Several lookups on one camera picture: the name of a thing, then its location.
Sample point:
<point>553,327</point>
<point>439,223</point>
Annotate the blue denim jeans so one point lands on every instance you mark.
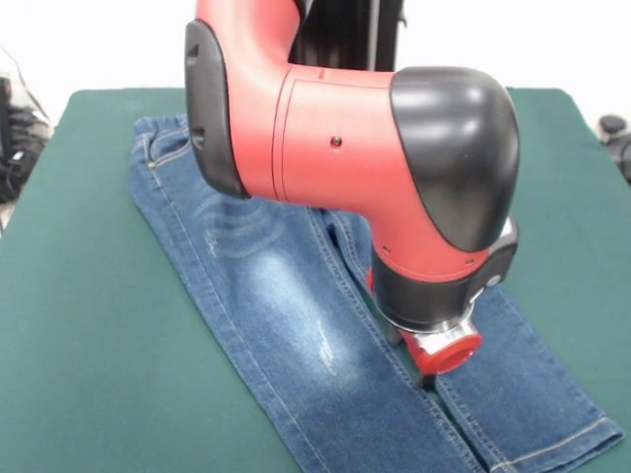
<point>286,320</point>

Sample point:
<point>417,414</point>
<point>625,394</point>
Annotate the dark grey chair base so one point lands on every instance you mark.
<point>613,125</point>

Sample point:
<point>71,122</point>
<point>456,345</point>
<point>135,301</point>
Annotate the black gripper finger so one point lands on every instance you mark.
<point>427,382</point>
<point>394,335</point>

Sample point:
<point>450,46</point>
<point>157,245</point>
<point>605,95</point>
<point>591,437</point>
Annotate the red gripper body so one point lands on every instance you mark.
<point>443,355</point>

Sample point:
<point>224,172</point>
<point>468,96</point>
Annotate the black equipment pile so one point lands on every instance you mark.
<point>20,133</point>

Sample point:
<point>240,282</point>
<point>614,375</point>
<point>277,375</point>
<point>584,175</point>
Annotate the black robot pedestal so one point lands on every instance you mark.
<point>355,34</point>

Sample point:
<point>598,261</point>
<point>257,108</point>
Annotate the dark green table cloth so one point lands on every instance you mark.
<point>74,295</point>

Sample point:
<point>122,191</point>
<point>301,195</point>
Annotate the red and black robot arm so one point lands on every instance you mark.
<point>370,148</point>

